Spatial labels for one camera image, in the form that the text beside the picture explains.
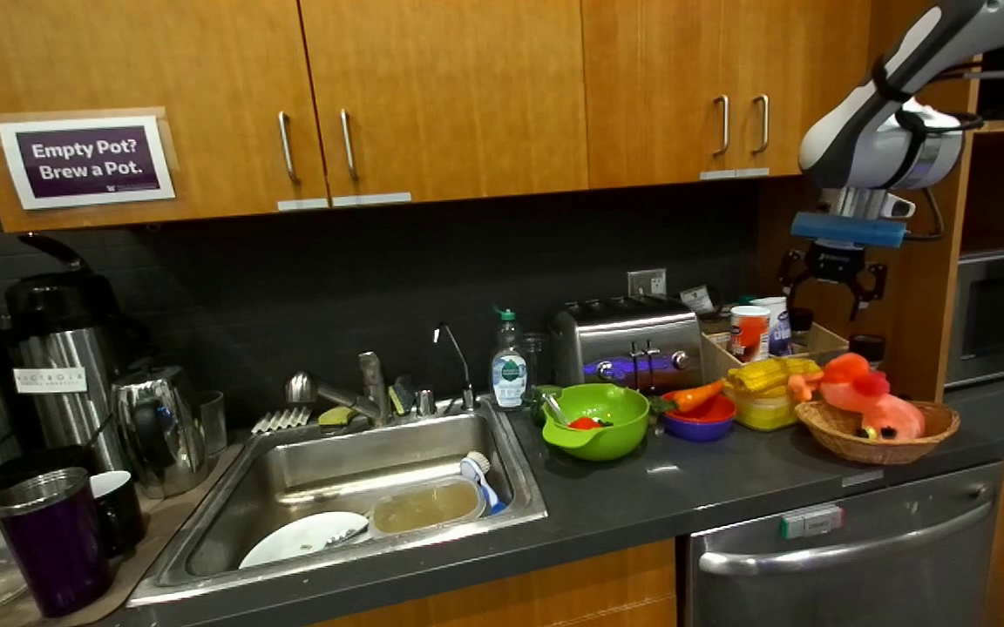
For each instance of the chrome faucet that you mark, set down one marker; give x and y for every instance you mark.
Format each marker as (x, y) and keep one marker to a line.
(451, 340)

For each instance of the yellow knitted towel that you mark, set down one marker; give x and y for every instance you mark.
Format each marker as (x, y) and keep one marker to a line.
(772, 369)

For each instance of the blue small bowl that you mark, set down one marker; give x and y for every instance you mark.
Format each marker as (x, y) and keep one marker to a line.
(706, 424)

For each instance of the dish soap bottle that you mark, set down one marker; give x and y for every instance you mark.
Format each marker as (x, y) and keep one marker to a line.
(509, 364)

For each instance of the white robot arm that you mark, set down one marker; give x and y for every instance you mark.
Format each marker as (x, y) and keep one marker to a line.
(881, 144)

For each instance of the purple mug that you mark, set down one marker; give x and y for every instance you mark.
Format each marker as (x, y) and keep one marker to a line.
(54, 529)

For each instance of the lower cabinet doors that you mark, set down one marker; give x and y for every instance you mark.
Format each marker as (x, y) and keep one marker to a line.
(610, 590)

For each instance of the cabinet door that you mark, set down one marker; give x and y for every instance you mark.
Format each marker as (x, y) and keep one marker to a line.
(447, 98)
(223, 81)
(798, 57)
(653, 89)

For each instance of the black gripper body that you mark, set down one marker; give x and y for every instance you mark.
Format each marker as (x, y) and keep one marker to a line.
(843, 266)

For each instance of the stainless dishwasher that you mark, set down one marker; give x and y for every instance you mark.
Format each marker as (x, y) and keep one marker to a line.
(906, 555)

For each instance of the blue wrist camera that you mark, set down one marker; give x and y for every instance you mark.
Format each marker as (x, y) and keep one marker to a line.
(848, 232)

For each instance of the wall power outlet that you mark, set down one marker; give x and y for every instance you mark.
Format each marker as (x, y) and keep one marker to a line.
(647, 284)

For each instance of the yellow-green plastic container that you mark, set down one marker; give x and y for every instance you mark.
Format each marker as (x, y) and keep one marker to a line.
(763, 408)

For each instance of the black mug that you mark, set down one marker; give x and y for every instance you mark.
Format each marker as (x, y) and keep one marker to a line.
(119, 510)

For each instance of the orange carrot toy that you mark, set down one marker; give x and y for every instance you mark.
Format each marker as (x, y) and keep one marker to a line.
(690, 399)

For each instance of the rightmost upper cabinet door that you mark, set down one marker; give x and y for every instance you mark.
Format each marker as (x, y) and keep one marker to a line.
(798, 57)

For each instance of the silver toaster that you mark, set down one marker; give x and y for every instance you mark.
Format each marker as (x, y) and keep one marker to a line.
(628, 340)

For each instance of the white plate in sink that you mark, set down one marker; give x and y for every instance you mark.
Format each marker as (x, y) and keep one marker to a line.
(305, 539)

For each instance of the red white canister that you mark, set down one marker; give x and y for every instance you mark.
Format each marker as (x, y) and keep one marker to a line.
(750, 332)

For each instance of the stainless steel sink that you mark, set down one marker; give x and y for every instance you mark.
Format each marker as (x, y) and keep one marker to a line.
(418, 480)

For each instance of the wicker basket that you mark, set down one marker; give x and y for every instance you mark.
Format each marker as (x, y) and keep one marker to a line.
(850, 441)

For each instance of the steel coffee airpot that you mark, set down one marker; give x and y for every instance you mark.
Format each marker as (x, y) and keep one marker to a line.
(65, 364)

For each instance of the purple sign on cabinet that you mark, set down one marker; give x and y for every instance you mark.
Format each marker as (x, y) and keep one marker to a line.
(76, 161)

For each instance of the green plastic bowl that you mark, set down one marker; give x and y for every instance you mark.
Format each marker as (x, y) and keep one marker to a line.
(597, 419)

